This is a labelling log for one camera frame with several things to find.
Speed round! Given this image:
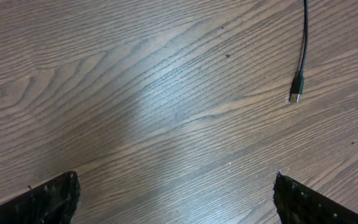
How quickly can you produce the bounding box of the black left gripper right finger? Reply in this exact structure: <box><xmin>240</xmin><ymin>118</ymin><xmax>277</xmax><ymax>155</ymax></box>
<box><xmin>273</xmin><ymin>173</ymin><xmax>358</xmax><ymax>224</ymax></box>

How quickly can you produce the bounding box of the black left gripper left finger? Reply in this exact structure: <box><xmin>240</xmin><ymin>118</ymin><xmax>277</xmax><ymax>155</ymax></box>
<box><xmin>0</xmin><ymin>170</ymin><xmax>80</xmax><ymax>224</ymax></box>

